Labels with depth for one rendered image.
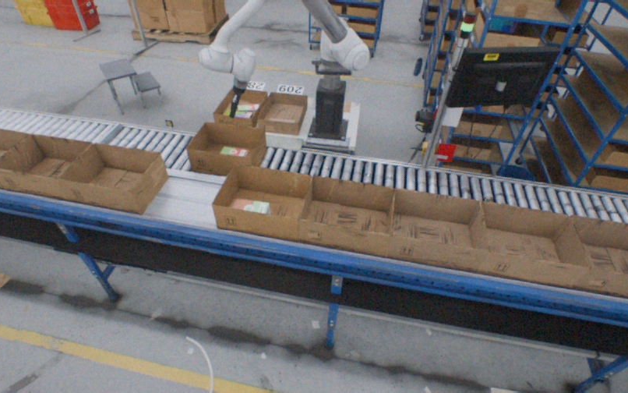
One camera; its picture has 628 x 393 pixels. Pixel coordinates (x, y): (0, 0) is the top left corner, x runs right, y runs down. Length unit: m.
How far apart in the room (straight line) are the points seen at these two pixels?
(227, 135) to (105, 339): 1.47
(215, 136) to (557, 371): 2.55
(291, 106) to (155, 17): 3.92
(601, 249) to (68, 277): 3.19
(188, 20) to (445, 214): 5.03
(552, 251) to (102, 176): 2.28
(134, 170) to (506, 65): 1.95
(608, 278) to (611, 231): 0.31
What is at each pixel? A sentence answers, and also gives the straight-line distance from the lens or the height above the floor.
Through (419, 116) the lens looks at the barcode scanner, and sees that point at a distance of 2.20.
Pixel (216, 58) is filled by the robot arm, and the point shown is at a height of 1.40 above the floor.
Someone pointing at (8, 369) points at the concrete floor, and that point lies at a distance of 2.88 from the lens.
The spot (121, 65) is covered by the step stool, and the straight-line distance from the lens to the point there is 4.65.
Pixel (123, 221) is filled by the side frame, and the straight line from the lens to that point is 1.90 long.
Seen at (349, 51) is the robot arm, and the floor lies 1.42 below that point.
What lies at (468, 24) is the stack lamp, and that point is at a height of 1.62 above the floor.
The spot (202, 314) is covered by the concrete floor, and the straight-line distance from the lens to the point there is 2.55.
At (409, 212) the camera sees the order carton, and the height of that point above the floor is 0.91.
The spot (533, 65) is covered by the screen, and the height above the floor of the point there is 1.48.
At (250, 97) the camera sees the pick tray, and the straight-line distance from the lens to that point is 2.90.
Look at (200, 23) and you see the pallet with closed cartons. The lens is 6.04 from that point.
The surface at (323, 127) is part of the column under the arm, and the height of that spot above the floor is 0.81.
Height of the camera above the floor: 2.19
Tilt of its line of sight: 44 degrees down
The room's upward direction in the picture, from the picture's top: 2 degrees clockwise
